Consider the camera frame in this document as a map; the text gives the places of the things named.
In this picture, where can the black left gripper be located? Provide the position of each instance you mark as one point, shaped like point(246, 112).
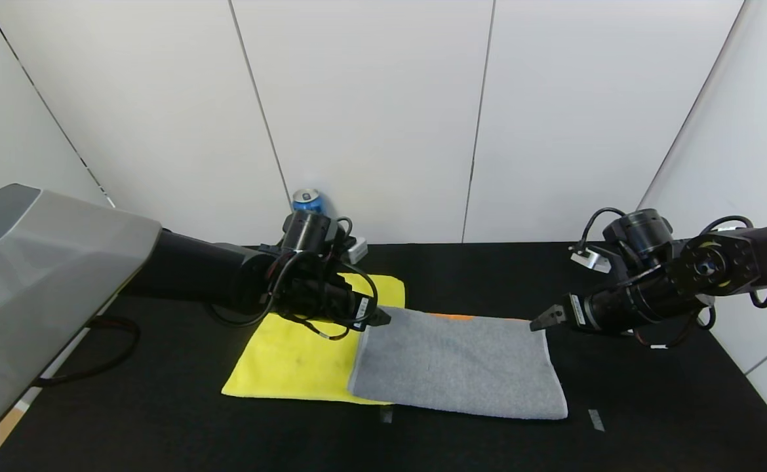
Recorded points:
point(364, 313)

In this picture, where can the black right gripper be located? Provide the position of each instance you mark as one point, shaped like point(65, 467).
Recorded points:
point(576, 312)

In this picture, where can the grey towel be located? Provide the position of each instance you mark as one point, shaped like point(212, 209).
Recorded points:
point(455, 367)

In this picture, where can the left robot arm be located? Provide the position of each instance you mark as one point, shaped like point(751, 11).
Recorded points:
point(49, 275)

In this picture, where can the yellow towel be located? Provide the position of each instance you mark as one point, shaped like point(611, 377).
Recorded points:
point(292, 360)

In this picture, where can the grey tape strip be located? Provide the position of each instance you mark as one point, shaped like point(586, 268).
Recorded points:
point(596, 420)
point(386, 415)

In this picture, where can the blue soda can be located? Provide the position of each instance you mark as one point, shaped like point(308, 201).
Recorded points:
point(306, 200)

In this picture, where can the black table cloth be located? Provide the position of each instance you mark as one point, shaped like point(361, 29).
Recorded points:
point(160, 432)

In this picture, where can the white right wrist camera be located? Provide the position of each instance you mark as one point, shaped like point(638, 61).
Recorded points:
point(590, 260)

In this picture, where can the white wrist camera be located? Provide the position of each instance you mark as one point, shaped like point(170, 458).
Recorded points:
point(357, 250)
point(590, 260)

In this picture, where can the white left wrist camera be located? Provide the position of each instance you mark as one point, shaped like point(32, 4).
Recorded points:
point(357, 250)

